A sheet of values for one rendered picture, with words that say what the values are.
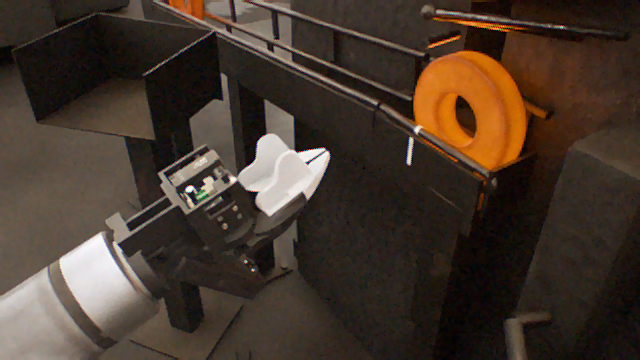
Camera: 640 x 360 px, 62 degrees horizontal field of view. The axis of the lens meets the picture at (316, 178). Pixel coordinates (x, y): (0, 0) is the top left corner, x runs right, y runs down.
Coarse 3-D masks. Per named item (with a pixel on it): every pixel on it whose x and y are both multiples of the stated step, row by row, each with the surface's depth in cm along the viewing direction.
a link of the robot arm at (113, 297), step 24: (96, 240) 45; (72, 264) 44; (96, 264) 43; (120, 264) 44; (72, 288) 43; (96, 288) 43; (120, 288) 43; (144, 288) 45; (96, 312) 43; (120, 312) 44; (144, 312) 45; (120, 336) 45
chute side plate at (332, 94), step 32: (224, 64) 114; (256, 64) 100; (288, 96) 92; (320, 96) 83; (320, 128) 86; (352, 128) 78; (384, 128) 71; (384, 160) 74; (416, 160) 67; (448, 160) 62; (416, 192) 70; (448, 192) 64; (480, 192) 60
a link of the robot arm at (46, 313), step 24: (24, 288) 44; (48, 288) 43; (0, 312) 42; (24, 312) 42; (48, 312) 42; (72, 312) 42; (0, 336) 41; (24, 336) 41; (48, 336) 42; (72, 336) 42; (96, 336) 43
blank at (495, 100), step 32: (448, 64) 61; (480, 64) 58; (416, 96) 68; (448, 96) 64; (480, 96) 59; (512, 96) 57; (448, 128) 67; (480, 128) 60; (512, 128) 57; (480, 160) 62
